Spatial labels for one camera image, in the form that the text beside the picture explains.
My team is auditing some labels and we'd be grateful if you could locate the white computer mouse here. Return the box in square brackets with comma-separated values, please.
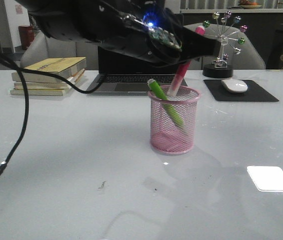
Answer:
[221, 78, 248, 93]

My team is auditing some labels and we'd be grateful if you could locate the green marker pen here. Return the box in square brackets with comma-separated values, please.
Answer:
[147, 78, 189, 136]

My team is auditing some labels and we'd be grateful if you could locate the grey chair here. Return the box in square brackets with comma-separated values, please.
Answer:
[182, 21, 267, 71]
[20, 32, 99, 70]

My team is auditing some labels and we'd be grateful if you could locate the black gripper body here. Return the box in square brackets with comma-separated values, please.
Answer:
[85, 0, 183, 66]

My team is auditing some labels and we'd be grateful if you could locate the black cable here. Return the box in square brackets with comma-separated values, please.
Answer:
[0, 43, 107, 189]

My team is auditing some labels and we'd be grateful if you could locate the left grey chair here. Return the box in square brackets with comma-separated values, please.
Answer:
[20, 32, 99, 70]

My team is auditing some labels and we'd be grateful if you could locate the black mouse pad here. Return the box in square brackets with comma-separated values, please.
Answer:
[203, 79, 280, 103]

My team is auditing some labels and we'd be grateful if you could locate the yellow book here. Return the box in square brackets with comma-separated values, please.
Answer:
[9, 82, 73, 96]
[23, 56, 87, 83]

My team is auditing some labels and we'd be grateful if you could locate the ferris wheel desk ornament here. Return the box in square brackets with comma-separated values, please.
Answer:
[203, 10, 248, 79]

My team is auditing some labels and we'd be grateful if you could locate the bottom yellow book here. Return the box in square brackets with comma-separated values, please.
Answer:
[9, 82, 73, 96]

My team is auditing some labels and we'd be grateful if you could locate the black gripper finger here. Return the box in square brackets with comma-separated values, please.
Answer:
[179, 27, 221, 62]

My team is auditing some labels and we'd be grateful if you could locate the pink marker pen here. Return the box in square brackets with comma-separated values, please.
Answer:
[166, 24, 206, 97]

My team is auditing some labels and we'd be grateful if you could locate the top yellow book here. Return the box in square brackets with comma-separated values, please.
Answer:
[23, 56, 87, 83]

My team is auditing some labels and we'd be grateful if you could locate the red barrel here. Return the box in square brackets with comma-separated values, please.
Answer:
[18, 25, 35, 50]

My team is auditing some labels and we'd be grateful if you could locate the right grey chair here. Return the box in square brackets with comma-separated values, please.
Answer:
[182, 21, 267, 71]

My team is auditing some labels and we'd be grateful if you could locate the middle book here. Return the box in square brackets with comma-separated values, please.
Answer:
[13, 68, 86, 90]

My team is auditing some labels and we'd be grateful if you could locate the grey laptop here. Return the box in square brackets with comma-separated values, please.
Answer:
[85, 13, 189, 95]

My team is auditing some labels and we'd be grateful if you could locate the pink mesh pen holder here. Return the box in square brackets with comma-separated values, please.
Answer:
[148, 86, 201, 155]

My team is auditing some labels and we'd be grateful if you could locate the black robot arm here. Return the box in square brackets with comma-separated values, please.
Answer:
[20, 0, 221, 67]

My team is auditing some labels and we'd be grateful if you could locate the fruit bowl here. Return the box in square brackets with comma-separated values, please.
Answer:
[238, 0, 262, 10]

